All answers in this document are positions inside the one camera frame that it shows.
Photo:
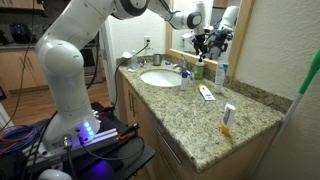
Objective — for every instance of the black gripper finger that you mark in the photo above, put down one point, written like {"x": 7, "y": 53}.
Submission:
{"x": 197, "y": 52}
{"x": 203, "y": 53}

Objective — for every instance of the blue cap deodorant bottle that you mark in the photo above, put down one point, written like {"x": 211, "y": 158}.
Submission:
{"x": 184, "y": 76}

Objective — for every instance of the black robot cart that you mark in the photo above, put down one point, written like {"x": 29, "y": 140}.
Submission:
{"x": 106, "y": 159}

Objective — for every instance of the tall white lotion tube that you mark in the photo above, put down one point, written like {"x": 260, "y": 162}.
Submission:
{"x": 221, "y": 71}

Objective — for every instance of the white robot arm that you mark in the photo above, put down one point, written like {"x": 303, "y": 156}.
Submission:
{"x": 59, "y": 54}

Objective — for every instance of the green white mop handle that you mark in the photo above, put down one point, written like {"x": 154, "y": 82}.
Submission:
{"x": 313, "y": 69}

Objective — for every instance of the chrome faucet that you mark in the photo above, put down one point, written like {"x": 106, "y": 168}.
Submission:
{"x": 184, "y": 66}

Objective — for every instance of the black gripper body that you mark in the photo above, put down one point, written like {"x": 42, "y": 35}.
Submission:
{"x": 201, "y": 34}

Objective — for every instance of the yellow cap sunscreen tube lying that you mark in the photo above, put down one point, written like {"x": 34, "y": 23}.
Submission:
{"x": 205, "y": 92}

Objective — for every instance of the clear water bottle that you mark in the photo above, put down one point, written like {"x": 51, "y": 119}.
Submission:
{"x": 134, "y": 60}

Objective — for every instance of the white oval sink basin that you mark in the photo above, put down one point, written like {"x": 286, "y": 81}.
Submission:
{"x": 161, "y": 78}

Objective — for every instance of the wooden vanity cabinet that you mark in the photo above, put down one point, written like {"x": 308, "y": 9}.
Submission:
{"x": 186, "y": 131}

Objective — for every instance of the green pump soap bottle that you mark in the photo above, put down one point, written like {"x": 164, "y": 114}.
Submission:
{"x": 199, "y": 69}

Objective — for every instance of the steel tumbler cup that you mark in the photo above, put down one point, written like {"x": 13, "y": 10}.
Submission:
{"x": 157, "y": 59}

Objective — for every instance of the white tube yellow cap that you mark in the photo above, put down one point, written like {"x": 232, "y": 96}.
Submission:
{"x": 229, "y": 114}

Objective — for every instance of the white wall outlet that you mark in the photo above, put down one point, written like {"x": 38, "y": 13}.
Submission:
{"x": 147, "y": 41}

